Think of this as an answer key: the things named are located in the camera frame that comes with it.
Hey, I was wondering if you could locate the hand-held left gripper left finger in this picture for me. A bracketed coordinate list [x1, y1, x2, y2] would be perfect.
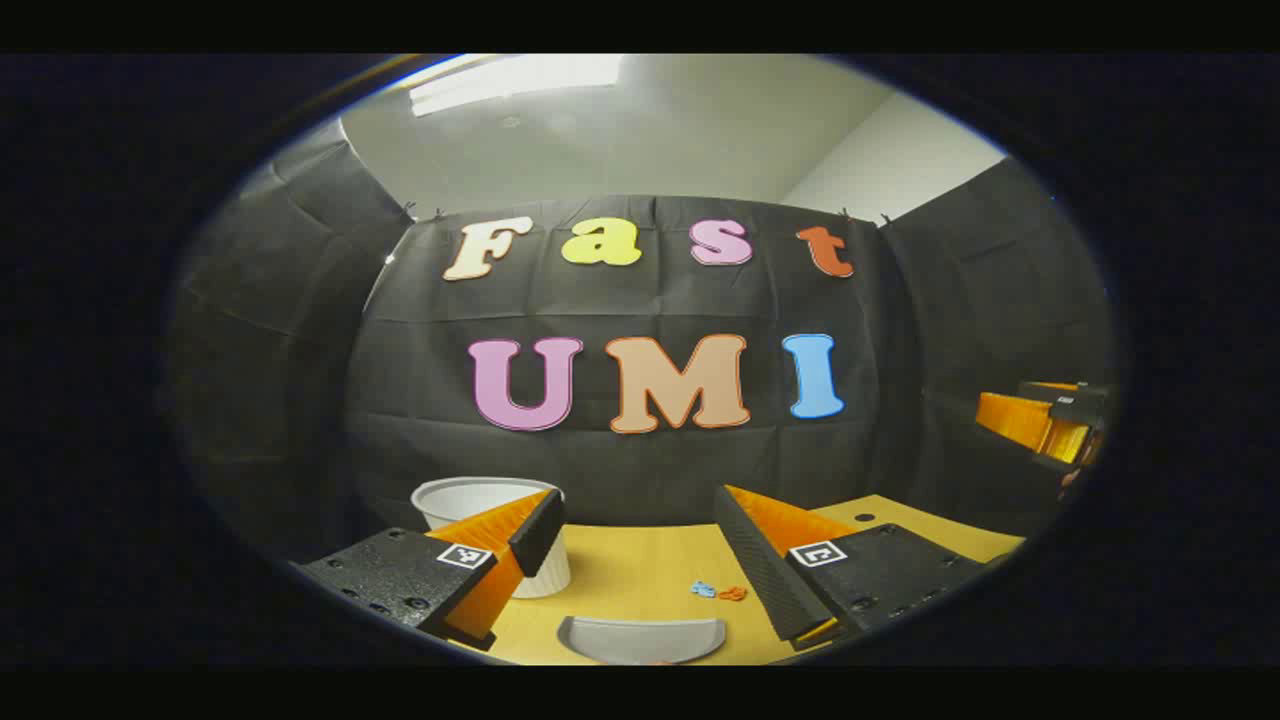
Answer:
[296, 487, 567, 653]

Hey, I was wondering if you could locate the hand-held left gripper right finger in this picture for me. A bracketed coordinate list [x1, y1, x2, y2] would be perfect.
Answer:
[713, 484, 1006, 653]

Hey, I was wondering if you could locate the white ribbed garbage bin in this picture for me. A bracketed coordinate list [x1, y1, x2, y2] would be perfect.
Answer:
[410, 477, 573, 600]

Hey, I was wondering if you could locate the grey plastic dustpan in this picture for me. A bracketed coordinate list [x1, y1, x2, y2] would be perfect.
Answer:
[556, 615, 727, 667]

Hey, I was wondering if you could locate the wooden desktop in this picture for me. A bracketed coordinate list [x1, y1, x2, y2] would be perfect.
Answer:
[455, 493, 1029, 667]

